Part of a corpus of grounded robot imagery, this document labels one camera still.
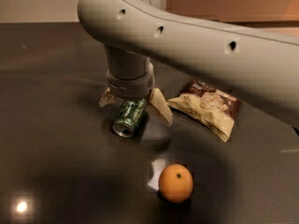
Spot orange fruit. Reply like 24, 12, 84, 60
158, 164, 193, 203

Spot green soda can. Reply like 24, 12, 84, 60
112, 99, 147, 138

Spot sea salt chips bag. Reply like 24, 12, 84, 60
167, 79, 242, 142

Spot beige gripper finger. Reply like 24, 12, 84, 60
99, 88, 116, 107
146, 88, 173, 126

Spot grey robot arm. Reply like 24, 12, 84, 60
78, 0, 299, 127

